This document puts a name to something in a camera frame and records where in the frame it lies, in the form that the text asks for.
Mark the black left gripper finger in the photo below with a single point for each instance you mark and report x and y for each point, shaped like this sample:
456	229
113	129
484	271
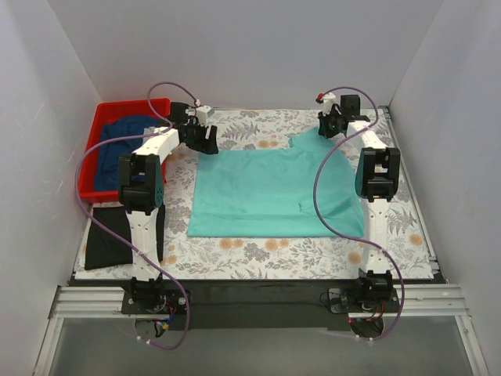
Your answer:
202	146
212	146

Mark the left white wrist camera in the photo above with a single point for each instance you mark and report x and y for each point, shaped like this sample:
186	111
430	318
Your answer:
203	114

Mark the aluminium mounting rail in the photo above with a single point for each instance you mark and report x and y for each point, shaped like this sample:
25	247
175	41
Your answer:
418	300

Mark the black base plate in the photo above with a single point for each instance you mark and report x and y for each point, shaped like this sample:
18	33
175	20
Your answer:
265	318

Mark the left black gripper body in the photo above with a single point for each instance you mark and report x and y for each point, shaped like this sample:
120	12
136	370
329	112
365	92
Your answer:
200	137

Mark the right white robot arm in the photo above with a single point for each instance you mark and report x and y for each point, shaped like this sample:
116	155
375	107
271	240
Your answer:
376	168

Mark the folded black t-shirt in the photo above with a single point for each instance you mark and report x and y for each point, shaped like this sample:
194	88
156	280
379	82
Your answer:
109	243

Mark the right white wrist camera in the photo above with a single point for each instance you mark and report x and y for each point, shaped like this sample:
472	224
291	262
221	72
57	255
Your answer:
327	101

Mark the navy blue printed t-shirt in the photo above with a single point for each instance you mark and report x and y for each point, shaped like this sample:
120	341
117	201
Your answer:
106	176

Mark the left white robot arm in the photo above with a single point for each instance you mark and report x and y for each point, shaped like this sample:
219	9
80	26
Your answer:
141	193

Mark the mint green t-shirt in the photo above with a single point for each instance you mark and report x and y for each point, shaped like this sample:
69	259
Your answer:
304	190

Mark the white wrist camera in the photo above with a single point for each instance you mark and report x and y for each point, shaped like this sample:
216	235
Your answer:
203	114
327	101

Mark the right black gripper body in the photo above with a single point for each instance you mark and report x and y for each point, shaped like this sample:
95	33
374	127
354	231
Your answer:
330	124

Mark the red plastic bin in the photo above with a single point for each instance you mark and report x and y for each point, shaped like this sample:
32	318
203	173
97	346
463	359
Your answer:
106	113

